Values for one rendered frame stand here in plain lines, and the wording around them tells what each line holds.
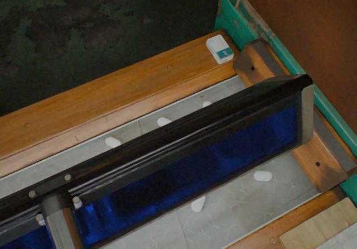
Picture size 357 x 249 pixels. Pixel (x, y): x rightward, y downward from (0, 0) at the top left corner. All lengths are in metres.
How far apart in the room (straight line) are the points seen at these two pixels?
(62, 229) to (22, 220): 0.04
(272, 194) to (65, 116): 0.43
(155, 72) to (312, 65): 0.32
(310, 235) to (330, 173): 0.11
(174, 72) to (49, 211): 0.51
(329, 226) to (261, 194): 0.13
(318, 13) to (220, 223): 0.39
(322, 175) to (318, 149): 0.04
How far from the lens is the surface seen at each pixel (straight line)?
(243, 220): 0.64
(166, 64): 0.73
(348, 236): 0.65
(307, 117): 0.33
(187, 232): 0.62
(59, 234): 0.25
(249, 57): 0.66
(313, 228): 0.63
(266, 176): 0.65
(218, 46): 0.74
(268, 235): 0.62
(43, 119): 0.71
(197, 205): 0.61
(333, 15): 0.54
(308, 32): 0.59
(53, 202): 0.26
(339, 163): 0.59
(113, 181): 0.26
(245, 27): 0.72
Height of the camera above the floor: 1.36
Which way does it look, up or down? 64 degrees down
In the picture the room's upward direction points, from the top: 2 degrees clockwise
